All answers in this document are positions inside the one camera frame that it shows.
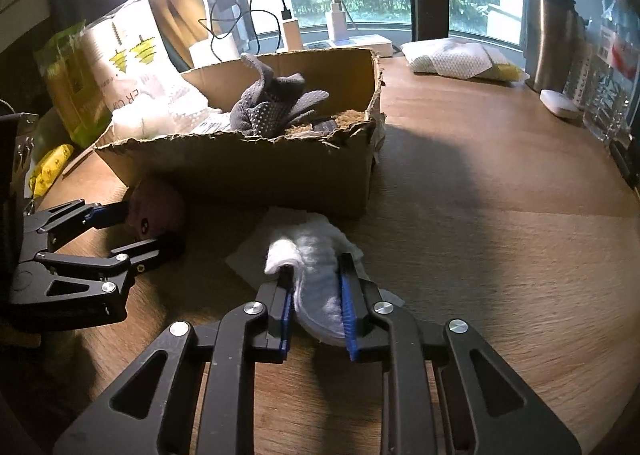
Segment pink plush toy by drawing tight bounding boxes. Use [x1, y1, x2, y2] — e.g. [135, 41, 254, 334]
[125, 178, 187, 241]

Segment white charger with black cable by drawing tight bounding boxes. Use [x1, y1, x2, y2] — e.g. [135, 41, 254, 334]
[280, 7, 303, 52]

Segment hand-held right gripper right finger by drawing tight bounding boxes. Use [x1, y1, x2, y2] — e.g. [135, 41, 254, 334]
[337, 252, 583, 455]

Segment grey dotted glove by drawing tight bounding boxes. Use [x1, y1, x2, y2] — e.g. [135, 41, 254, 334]
[230, 53, 331, 138]

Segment yellow packet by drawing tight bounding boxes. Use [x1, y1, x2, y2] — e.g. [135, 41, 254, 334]
[27, 144, 76, 198]

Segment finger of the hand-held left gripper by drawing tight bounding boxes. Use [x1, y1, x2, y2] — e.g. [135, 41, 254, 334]
[10, 234, 185, 331]
[22, 199, 131, 256]

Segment cardboard box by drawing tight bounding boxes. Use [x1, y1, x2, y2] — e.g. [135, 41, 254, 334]
[93, 47, 387, 220]

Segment black cables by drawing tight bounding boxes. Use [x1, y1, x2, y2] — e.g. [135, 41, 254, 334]
[200, 0, 291, 60]

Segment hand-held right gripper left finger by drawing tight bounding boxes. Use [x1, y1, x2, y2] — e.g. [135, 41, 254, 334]
[52, 267, 301, 455]

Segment steel thermos cup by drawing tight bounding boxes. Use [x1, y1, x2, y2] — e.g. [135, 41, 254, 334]
[524, 0, 583, 93]

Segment white cloth pack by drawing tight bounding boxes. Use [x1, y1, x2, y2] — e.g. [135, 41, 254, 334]
[401, 39, 530, 82]

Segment white plug adapter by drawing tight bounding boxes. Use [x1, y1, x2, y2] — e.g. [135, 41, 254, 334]
[326, 0, 348, 42]

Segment clear water bottle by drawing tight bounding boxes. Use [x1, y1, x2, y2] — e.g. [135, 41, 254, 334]
[580, 0, 640, 140]

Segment white earbud case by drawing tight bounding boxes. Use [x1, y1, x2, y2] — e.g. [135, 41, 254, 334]
[540, 90, 583, 122]

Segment white power strip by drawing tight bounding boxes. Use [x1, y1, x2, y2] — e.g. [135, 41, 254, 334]
[302, 34, 393, 58]

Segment clear bubble wrap bag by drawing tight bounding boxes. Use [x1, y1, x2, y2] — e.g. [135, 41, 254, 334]
[167, 80, 221, 118]

